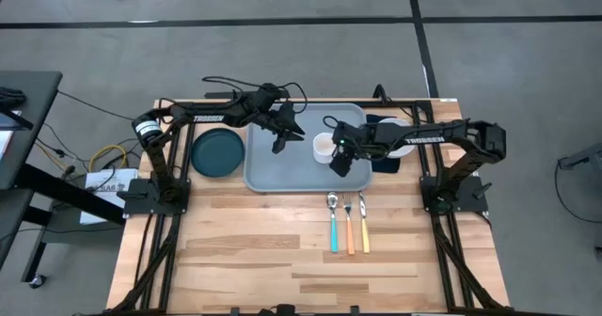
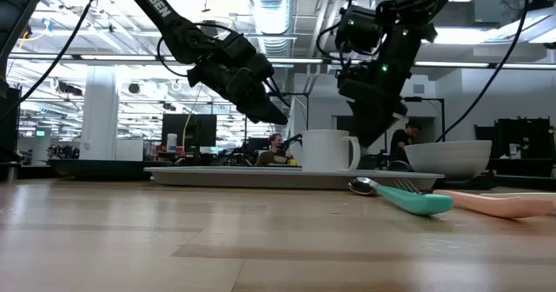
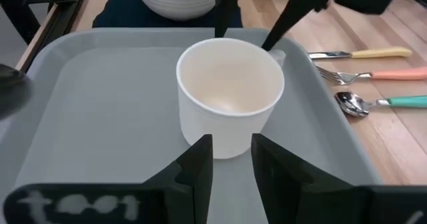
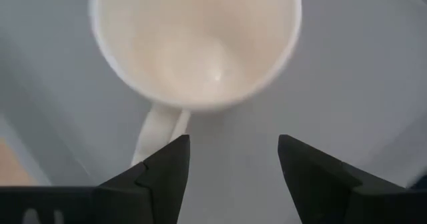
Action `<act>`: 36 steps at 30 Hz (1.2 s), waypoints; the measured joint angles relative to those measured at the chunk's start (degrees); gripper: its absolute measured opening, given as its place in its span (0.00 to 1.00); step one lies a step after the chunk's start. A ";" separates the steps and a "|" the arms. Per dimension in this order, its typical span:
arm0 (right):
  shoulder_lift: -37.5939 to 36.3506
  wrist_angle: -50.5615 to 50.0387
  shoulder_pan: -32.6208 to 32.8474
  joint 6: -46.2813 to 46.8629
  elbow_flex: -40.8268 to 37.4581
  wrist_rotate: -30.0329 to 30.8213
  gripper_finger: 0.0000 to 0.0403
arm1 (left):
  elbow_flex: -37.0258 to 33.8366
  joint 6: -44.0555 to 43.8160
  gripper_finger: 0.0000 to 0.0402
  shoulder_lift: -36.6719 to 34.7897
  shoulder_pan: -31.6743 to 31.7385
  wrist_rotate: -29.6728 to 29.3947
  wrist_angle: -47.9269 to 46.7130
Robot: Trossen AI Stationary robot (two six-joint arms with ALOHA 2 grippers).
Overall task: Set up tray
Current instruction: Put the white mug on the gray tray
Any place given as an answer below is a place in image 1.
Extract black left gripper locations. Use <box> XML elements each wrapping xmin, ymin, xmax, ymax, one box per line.
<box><xmin>271</xmin><ymin>102</ymin><xmax>307</xmax><ymax>155</ymax></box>

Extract white mug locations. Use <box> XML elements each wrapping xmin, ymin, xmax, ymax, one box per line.
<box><xmin>312</xmin><ymin>132</ymin><xmax>338</xmax><ymax>165</ymax></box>

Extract dark navy cloth napkin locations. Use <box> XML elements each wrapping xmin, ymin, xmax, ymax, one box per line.
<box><xmin>365</xmin><ymin>113</ymin><xmax>403</xmax><ymax>176</ymax></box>

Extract white ribbed bowl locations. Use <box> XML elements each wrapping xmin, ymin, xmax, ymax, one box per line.
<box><xmin>375</xmin><ymin>117</ymin><xmax>418</xmax><ymax>160</ymax></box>

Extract dark teal plate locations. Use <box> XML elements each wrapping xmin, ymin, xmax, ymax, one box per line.
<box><xmin>190</xmin><ymin>127</ymin><xmax>246</xmax><ymax>179</ymax></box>

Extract teal-handled spoon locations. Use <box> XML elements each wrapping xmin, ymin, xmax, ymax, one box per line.
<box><xmin>327</xmin><ymin>192</ymin><xmax>341</xmax><ymax>254</ymax></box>

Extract yellow-handled knife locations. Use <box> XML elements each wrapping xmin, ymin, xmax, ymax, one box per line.
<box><xmin>358</xmin><ymin>191</ymin><xmax>372</xmax><ymax>254</ymax></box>

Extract orange-handled fork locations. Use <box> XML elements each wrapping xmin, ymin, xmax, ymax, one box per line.
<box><xmin>342</xmin><ymin>192</ymin><xmax>356</xmax><ymax>256</ymax></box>

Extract grey plastic tray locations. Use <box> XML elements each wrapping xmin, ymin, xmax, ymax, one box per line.
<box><xmin>244</xmin><ymin>102</ymin><xmax>374</xmax><ymax>194</ymax></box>

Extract black bar with blue light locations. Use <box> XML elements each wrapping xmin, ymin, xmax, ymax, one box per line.
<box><xmin>203</xmin><ymin>88</ymin><xmax>292</xmax><ymax>101</ymax></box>

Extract black desk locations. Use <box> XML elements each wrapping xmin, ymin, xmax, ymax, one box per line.
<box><xmin>0</xmin><ymin>70</ymin><xmax>129</xmax><ymax>284</ymax></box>

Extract black bundle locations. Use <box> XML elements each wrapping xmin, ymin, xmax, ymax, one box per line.
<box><xmin>0</xmin><ymin>86</ymin><xmax>27</xmax><ymax>113</ymax></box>

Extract white paper sheet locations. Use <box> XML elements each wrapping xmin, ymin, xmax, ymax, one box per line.
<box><xmin>0</xmin><ymin>110</ymin><xmax>24</xmax><ymax>165</ymax></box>

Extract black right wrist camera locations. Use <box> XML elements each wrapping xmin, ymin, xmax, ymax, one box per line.
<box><xmin>330</xmin><ymin>120</ymin><xmax>354</xmax><ymax>150</ymax></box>

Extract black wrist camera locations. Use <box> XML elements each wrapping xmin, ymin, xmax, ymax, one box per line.
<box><xmin>330</xmin><ymin>120</ymin><xmax>354</xmax><ymax>150</ymax></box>
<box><xmin>261</xmin><ymin>106</ymin><xmax>283</xmax><ymax>132</ymax></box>

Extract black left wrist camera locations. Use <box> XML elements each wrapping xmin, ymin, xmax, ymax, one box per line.
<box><xmin>261</xmin><ymin>106</ymin><xmax>283</xmax><ymax>132</ymax></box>

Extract black aluminium table frame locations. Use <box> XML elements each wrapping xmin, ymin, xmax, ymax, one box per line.
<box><xmin>108</xmin><ymin>98</ymin><xmax>512</xmax><ymax>316</ymax></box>

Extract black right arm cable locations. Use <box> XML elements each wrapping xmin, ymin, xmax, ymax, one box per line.
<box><xmin>373</xmin><ymin>84</ymin><xmax>420</xmax><ymax>119</ymax></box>

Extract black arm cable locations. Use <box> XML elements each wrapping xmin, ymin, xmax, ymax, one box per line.
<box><xmin>157</xmin><ymin>74</ymin><xmax>309</xmax><ymax>119</ymax></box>
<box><xmin>373</xmin><ymin>84</ymin><xmax>420</xmax><ymax>119</ymax></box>

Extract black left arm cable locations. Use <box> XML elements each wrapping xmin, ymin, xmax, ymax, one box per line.
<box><xmin>157</xmin><ymin>74</ymin><xmax>309</xmax><ymax>119</ymax></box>

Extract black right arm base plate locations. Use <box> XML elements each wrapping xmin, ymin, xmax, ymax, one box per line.
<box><xmin>420</xmin><ymin>174</ymin><xmax>493</xmax><ymax>214</ymax></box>

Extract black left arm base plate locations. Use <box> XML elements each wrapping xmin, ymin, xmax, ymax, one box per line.
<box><xmin>117</xmin><ymin>178</ymin><xmax>192</xmax><ymax>215</ymax></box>

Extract yellow cable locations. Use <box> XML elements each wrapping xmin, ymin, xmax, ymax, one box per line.
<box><xmin>87</xmin><ymin>143</ymin><xmax>129</xmax><ymax>173</ymax></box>

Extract black floor cable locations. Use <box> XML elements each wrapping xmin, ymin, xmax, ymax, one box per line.
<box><xmin>553</xmin><ymin>158</ymin><xmax>602</xmax><ymax>226</ymax></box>

